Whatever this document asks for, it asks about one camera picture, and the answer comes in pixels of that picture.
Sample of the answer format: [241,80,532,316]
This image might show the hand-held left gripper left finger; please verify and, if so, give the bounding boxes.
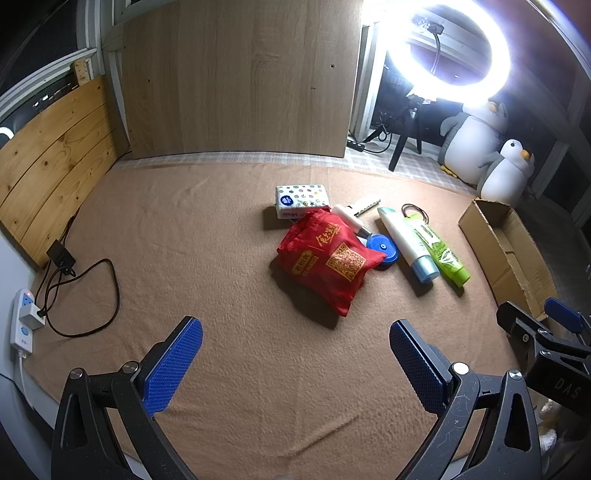
[51,316,204,480]

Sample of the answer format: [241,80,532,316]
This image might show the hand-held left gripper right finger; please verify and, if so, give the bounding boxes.
[389,318,543,480]

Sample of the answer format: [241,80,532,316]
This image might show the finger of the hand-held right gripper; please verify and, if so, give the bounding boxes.
[545,298,591,347]
[497,301,557,372]

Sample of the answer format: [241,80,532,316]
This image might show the cardboard box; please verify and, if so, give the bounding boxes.
[457,198,559,321]

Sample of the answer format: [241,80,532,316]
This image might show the green tube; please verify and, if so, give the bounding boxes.
[404,216,472,288]

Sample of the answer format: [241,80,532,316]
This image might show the blue packet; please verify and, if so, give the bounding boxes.
[366,233,399,271]

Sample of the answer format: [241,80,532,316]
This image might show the white tube blue cap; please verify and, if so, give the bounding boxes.
[377,206,440,284]

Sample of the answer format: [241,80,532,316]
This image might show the red printed bag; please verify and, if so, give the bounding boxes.
[276,208,387,318]

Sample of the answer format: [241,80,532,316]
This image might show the small pink bottle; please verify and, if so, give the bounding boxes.
[331,204,372,240]

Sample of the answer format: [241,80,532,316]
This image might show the patterned slim tube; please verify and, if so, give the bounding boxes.
[348,196,382,217]

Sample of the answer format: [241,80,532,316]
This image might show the patterned tissue pack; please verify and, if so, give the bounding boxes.
[275,184,332,221]

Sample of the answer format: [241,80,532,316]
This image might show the person's right hand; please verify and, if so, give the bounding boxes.
[536,397,561,457]

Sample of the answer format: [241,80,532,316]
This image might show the small penguin plush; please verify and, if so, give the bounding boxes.
[475,138,536,206]

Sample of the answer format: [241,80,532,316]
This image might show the white plug adapter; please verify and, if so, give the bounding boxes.
[18,305,47,329]

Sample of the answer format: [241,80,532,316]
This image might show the white power strip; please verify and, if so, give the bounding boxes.
[10,288,38,358]

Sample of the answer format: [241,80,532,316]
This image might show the black power adapter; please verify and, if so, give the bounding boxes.
[46,239,77,268]

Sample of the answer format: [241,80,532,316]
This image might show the checked bed sheet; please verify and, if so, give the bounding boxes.
[115,148,481,190]

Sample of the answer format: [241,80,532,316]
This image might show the large penguin plush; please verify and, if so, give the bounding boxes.
[438,99,509,188]

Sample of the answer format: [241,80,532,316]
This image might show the black tripod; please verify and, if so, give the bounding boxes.
[362,95,435,172]

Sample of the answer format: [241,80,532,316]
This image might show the pine wood headboard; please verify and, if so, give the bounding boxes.
[0,76,132,271]

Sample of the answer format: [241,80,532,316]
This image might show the light wooden board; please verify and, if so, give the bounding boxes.
[121,0,365,160]

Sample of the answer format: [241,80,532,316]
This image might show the small wooden slat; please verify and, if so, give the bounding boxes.
[71,59,92,88]

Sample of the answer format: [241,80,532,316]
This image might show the black cable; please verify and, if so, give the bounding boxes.
[36,217,122,337]

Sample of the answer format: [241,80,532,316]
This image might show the white ring light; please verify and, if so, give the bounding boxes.
[385,0,513,102]

